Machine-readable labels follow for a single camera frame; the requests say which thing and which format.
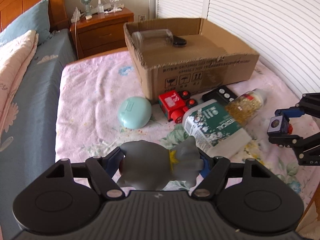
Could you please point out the yellow capsule bottle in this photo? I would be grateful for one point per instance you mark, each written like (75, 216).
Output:
(244, 108)

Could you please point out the mint green oval case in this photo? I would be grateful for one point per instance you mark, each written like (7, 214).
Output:
(134, 112)

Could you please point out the black toy car red wheels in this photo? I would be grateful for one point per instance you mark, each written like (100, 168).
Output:
(279, 125)

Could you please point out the wall power outlet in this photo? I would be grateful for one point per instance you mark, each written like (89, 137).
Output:
(142, 18)

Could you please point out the pink floral quilt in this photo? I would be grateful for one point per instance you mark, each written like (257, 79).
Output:
(16, 56)

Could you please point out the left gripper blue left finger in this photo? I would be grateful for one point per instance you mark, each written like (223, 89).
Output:
(111, 162)

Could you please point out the red toy train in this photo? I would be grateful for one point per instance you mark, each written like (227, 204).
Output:
(174, 104)

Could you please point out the wooden bed headboard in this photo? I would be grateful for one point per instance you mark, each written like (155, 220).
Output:
(11, 9)

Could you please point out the blue pillow near nightstand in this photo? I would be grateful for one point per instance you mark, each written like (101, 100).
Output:
(36, 18)

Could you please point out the white louvered closet door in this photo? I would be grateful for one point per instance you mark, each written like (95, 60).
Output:
(285, 33)

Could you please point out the clear plastic jar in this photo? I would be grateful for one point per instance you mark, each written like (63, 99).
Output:
(152, 39)

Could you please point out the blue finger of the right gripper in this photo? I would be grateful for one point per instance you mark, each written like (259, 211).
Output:
(292, 112)
(287, 140)

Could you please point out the white power strip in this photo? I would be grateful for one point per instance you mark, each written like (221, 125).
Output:
(76, 15)

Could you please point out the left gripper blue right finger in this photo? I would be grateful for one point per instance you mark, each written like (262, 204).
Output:
(207, 164)

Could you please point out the wooden nightstand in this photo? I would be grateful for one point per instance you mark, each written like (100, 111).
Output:
(103, 32)

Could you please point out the medical cotton swab container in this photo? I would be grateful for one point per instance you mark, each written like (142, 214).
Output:
(215, 131)

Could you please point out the brown cardboard box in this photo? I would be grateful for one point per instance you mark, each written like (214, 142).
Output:
(211, 57)

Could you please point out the floral pink table cloth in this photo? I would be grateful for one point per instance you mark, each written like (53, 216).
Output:
(91, 92)

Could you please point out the black digital timer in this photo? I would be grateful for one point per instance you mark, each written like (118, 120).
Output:
(223, 95)

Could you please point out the phone stand with device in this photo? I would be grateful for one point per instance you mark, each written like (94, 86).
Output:
(116, 5)

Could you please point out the small green desk fan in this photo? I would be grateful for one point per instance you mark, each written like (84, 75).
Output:
(88, 7)

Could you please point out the blue bed sheet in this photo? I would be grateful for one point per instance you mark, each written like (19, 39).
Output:
(28, 141)

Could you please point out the clear spray bottle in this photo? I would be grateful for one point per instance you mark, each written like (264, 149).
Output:
(100, 7)

